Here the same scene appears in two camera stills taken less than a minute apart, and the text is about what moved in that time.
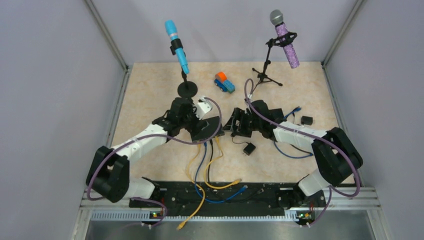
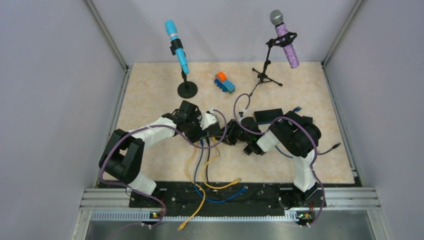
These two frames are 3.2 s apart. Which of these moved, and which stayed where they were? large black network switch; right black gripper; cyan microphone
Moved: right black gripper
Stayed: cyan microphone; large black network switch
